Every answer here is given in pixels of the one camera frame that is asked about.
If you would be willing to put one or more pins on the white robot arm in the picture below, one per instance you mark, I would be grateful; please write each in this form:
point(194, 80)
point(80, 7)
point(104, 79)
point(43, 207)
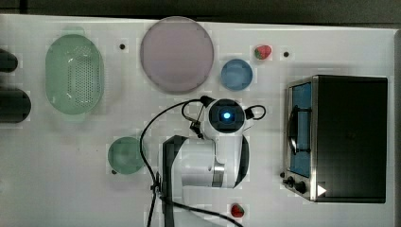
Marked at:
point(218, 158)

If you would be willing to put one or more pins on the pink round plate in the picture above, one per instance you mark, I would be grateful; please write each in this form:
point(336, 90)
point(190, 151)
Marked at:
point(177, 54)

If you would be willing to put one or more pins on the blue bowl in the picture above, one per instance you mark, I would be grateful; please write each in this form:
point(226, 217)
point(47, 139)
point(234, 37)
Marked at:
point(236, 75)

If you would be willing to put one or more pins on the strawberry near blue bowl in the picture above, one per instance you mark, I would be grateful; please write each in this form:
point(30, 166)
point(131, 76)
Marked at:
point(262, 52)

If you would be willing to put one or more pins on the green mug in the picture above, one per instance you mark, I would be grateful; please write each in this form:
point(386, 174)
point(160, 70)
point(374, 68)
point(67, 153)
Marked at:
point(124, 155)

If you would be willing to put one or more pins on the strawberry near table front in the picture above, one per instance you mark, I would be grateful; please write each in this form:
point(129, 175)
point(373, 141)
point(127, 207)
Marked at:
point(237, 210)

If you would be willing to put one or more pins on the green perforated colander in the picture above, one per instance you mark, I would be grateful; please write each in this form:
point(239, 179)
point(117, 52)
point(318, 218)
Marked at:
point(74, 72)

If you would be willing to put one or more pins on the black toaster oven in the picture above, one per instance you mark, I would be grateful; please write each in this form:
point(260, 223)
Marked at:
point(337, 139)

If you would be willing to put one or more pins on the black cylinder lower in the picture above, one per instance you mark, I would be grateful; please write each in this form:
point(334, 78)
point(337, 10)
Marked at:
point(15, 106)

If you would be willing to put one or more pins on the black cylinder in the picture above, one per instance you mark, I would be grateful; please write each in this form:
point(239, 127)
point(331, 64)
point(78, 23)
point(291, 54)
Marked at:
point(15, 106)
point(8, 61)

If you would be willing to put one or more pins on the black cylinder upper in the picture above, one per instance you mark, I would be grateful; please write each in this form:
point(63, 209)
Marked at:
point(8, 61)

